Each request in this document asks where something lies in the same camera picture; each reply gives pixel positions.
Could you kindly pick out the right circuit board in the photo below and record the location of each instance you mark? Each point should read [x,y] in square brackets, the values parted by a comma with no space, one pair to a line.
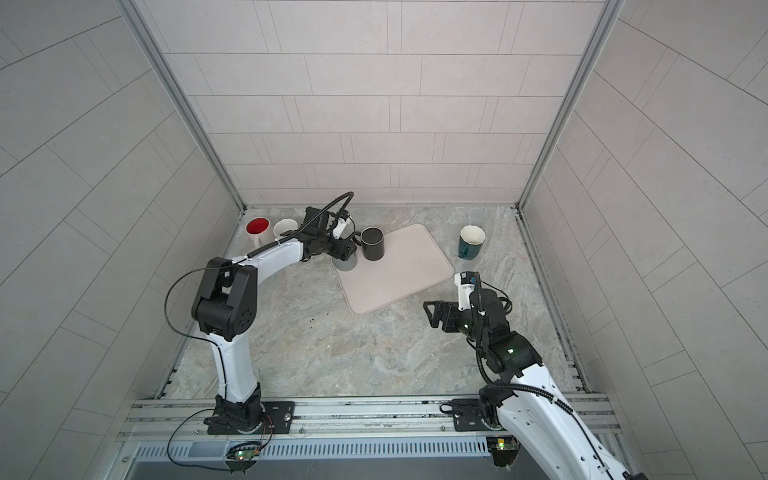
[503,451]

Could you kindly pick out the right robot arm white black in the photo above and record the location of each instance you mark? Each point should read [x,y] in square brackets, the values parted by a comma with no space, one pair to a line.
[520,395]

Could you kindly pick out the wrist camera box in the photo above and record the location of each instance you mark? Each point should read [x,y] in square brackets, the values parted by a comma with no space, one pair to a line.
[339,226]
[466,283]

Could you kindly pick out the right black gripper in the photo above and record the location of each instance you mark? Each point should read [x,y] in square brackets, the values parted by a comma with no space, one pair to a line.
[442,306]

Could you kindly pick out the grey mug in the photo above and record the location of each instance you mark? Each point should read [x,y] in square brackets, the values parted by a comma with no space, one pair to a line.
[346,265]

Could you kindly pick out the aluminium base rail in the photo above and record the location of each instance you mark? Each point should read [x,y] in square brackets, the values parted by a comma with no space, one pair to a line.
[314,418]

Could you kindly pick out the pink mug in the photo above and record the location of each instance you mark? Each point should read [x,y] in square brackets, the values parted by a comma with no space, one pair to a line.
[284,228]

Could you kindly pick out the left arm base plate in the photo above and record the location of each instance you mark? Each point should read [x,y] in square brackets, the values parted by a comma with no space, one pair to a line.
[274,417]

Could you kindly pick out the dark green mug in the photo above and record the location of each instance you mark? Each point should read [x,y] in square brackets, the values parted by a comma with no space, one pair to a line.
[471,240]

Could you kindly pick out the white mug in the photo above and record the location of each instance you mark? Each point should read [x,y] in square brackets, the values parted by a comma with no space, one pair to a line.
[260,231]

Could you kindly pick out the beige rectangular tray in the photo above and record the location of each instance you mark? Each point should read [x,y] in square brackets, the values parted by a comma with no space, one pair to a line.
[413,261]

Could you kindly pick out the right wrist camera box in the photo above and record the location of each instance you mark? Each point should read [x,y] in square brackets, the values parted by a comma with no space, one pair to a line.
[466,283]

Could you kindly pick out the left circuit board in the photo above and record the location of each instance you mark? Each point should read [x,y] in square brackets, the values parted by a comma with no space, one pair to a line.
[241,457]

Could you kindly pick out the white vent grille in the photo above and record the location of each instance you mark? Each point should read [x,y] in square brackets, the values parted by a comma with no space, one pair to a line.
[328,448]

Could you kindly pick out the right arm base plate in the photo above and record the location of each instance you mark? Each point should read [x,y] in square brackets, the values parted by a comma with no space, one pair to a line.
[467,415]

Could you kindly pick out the black mug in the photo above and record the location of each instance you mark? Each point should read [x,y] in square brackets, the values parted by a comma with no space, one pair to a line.
[371,240]

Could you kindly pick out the circuit board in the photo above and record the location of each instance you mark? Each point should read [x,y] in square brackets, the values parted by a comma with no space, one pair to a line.
[241,457]
[503,451]

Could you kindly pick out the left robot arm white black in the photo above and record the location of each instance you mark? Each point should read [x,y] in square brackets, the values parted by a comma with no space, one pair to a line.
[226,306]

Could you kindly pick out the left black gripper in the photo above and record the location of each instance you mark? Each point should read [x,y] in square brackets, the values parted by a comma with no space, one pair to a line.
[348,252]

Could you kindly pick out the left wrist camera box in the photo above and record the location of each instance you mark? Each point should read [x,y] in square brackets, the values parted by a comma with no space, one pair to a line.
[339,226]

